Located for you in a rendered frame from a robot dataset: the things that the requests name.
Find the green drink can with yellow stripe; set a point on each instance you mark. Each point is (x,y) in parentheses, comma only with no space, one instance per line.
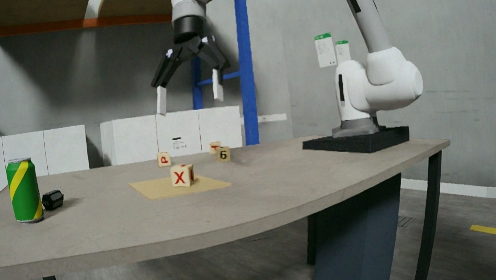
(24,191)

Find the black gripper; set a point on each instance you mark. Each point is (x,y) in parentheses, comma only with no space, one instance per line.
(188,32)

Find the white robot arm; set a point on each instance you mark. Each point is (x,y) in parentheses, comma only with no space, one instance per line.
(391,83)

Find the beige flat mat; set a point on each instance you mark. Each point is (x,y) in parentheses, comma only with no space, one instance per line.
(162,188)

